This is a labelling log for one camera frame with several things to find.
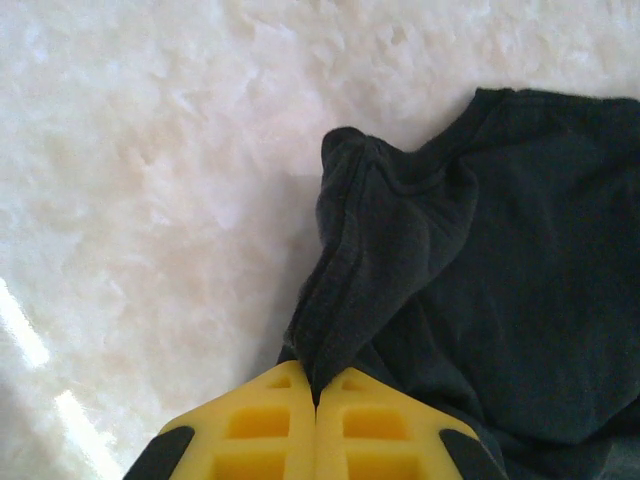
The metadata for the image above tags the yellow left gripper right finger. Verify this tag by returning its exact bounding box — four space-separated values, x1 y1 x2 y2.
314 366 509 480

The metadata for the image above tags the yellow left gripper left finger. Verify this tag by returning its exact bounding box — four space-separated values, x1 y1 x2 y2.
122 360 317 480

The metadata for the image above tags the black t-shirt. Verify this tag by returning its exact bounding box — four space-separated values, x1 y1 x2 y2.
277 87 640 480

